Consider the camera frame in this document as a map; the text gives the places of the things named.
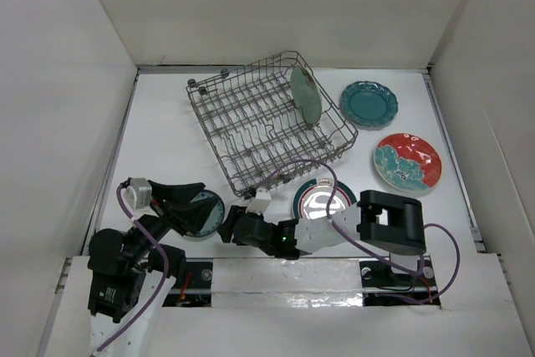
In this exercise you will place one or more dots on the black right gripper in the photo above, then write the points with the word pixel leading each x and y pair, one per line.
pixel 226 228

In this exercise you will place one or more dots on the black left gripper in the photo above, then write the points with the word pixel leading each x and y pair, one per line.
pixel 165 196

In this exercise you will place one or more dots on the blue patterned small plate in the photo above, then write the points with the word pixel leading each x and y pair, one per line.
pixel 216 217

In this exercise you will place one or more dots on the white green rimmed plate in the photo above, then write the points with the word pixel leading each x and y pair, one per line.
pixel 311 198

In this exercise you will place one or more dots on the light green floral plate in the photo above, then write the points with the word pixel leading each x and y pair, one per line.
pixel 305 95

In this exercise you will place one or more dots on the red teal floral plate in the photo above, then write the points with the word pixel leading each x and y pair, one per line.
pixel 407 162

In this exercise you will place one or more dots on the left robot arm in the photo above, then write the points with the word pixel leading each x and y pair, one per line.
pixel 133 271

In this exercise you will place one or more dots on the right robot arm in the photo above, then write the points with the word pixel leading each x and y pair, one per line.
pixel 385 226

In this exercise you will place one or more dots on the teal scalloped plate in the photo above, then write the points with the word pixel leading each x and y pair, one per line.
pixel 368 103

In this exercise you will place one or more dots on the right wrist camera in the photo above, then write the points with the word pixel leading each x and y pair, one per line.
pixel 260 203

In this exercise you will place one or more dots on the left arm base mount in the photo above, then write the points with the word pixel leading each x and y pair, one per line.
pixel 193 290

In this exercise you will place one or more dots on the grey wire dish rack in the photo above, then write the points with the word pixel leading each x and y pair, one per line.
pixel 257 133

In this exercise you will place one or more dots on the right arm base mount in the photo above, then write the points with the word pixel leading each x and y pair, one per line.
pixel 379 279

